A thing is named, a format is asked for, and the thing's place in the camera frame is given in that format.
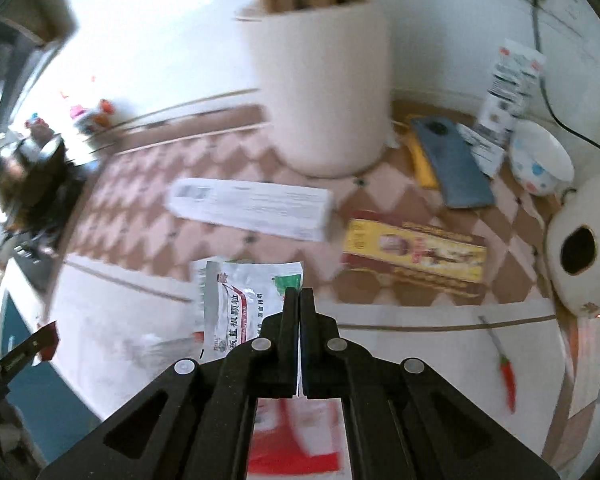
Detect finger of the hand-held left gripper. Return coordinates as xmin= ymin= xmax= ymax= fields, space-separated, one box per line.
xmin=0 ymin=321 xmax=60 ymax=376

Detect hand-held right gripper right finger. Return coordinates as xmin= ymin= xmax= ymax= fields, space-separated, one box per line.
xmin=300 ymin=287 xmax=562 ymax=480

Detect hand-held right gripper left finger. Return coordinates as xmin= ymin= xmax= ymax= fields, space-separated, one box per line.
xmin=37 ymin=287 xmax=301 ymax=480

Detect white medicine sachet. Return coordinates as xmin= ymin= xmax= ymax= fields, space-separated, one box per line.
xmin=192 ymin=258 xmax=306 ymax=362

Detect red and white packet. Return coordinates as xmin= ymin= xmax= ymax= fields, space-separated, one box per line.
xmin=247 ymin=397 xmax=353 ymax=476

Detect long white carton box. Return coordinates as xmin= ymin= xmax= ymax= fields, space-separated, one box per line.
xmin=166 ymin=178 xmax=335 ymax=242

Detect blue stove-side cabinet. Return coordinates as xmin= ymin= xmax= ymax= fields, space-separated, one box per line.
xmin=0 ymin=260 xmax=101 ymax=461

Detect yellow printed carton box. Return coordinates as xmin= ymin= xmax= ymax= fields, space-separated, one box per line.
xmin=341 ymin=210 xmax=487 ymax=295

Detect red chili pepper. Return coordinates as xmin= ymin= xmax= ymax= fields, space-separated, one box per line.
xmin=479 ymin=316 xmax=517 ymax=413

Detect checkered tablecloth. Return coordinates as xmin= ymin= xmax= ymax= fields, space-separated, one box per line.
xmin=45 ymin=87 xmax=600 ymax=480

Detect yellow flat packet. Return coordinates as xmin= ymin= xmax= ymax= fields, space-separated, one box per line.
xmin=405 ymin=119 xmax=440 ymax=190

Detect blue-grey smartphone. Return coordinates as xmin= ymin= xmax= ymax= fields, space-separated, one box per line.
xmin=411 ymin=116 xmax=495 ymax=209

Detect white utensil holder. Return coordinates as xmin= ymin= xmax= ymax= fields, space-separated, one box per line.
xmin=235 ymin=0 xmax=392 ymax=178

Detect small white leaflet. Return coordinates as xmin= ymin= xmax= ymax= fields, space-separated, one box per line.
xmin=457 ymin=124 xmax=506 ymax=178

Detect white polka dot bowl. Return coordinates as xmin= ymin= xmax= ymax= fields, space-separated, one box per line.
xmin=509 ymin=120 xmax=576 ymax=197

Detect tall white printed box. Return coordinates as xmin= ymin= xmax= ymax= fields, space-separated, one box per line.
xmin=475 ymin=39 xmax=547 ymax=148

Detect dark wok with handle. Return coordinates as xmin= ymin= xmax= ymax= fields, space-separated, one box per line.
xmin=0 ymin=135 xmax=83 ymax=241

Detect colourful wall stickers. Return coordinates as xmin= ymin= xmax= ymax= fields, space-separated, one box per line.
xmin=25 ymin=97 xmax=117 ymax=135

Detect black power cable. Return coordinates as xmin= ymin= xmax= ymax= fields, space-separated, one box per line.
xmin=530 ymin=2 xmax=600 ymax=153

